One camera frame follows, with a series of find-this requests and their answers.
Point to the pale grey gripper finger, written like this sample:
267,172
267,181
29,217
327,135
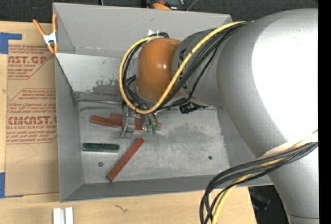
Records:
124,128
131,127

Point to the red-brown flat block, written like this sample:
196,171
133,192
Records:
103,121
125,159
116,116

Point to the dark green flat block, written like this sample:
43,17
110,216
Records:
101,147

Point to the grey metal bin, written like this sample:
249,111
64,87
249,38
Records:
181,145

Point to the brown cardboard board red print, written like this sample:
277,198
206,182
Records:
31,104

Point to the black cylinder on white bracket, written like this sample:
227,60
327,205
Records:
186,108

